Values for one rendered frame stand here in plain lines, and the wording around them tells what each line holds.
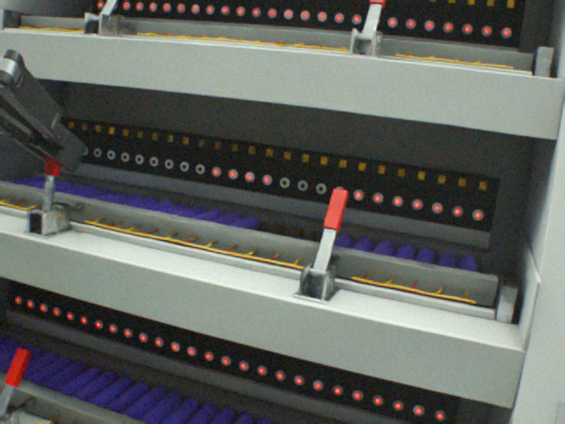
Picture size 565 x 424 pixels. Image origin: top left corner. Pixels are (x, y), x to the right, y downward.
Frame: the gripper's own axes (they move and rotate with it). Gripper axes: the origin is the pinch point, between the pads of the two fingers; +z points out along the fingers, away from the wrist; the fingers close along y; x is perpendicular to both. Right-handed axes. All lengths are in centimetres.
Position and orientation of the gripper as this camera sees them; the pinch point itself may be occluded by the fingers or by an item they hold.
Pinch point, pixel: (49, 141)
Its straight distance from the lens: 57.1
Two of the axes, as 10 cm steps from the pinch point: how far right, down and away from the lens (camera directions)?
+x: 2.6, -9.2, 2.8
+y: 9.4, 1.7, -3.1
